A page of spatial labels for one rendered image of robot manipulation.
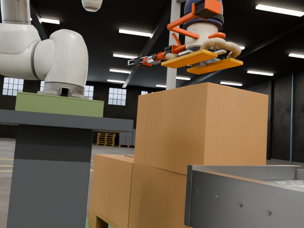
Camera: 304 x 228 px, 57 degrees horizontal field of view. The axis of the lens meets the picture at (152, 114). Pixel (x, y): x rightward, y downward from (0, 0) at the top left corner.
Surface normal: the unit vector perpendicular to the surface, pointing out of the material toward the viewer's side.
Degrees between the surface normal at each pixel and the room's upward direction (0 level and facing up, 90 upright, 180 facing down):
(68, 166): 90
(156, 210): 90
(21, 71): 140
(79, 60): 89
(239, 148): 90
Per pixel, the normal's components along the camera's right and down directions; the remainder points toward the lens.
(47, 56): -0.11, -0.09
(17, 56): -0.02, 0.10
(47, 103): 0.20, -0.07
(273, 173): 0.55, -0.04
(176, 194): -0.84, -0.11
